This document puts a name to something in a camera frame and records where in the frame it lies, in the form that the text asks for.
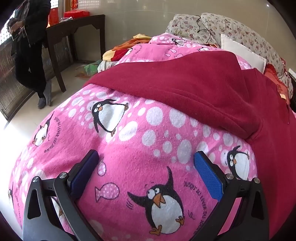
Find pink penguin print blanket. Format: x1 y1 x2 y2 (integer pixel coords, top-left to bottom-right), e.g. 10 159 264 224
8 32 296 241

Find black cable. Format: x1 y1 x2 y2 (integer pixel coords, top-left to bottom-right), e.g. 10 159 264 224
195 15 213 44

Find floral pillows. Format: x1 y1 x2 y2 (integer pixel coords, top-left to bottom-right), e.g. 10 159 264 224
165 13 294 93

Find dark wooden table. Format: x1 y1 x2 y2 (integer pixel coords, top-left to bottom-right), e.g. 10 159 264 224
43 14 105 93

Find red box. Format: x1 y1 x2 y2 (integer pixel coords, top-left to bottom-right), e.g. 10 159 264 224
64 10 89 18

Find red bag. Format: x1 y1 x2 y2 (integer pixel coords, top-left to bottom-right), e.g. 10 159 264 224
48 8 60 27

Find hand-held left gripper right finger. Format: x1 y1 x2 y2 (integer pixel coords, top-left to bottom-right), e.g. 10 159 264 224
194 151 270 241

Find green cloth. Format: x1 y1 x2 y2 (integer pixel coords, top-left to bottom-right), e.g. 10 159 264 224
84 61 102 77

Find orange and yellow cloth pile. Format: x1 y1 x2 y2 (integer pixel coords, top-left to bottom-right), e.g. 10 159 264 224
102 34 153 63

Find red heart cushion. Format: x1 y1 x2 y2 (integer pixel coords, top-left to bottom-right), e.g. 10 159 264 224
264 64 292 105

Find white pillow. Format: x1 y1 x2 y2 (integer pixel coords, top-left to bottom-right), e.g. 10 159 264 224
220 34 267 73

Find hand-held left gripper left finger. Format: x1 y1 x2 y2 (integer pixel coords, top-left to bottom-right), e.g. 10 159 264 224
22 149 103 241

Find dark red fleece garment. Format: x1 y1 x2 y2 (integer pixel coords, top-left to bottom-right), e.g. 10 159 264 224
83 47 296 241

